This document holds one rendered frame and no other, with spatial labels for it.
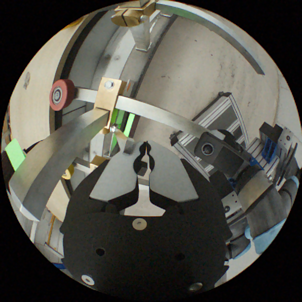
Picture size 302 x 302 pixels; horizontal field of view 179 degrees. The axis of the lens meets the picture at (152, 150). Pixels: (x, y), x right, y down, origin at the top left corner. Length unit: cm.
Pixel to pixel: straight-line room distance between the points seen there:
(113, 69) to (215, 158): 49
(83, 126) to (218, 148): 21
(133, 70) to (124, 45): 19
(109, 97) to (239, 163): 28
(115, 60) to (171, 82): 72
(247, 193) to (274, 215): 8
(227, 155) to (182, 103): 100
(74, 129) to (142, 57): 34
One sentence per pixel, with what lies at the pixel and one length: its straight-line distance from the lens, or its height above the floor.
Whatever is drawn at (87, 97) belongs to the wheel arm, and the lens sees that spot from 28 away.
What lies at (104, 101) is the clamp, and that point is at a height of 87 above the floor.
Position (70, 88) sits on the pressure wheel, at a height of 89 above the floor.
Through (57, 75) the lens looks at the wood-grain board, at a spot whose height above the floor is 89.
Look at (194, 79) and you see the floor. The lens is 120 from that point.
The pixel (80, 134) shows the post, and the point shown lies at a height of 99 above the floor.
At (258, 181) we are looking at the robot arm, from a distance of 19.
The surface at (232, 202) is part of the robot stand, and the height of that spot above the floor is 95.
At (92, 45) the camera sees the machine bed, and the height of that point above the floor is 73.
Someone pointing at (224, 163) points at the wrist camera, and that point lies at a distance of 20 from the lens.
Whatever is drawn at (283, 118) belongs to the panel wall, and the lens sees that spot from 285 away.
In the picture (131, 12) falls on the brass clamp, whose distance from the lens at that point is 20.
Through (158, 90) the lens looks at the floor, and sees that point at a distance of 110.
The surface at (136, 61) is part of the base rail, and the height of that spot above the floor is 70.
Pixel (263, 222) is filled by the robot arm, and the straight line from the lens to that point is 18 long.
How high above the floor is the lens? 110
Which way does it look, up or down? 58 degrees down
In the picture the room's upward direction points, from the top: 179 degrees clockwise
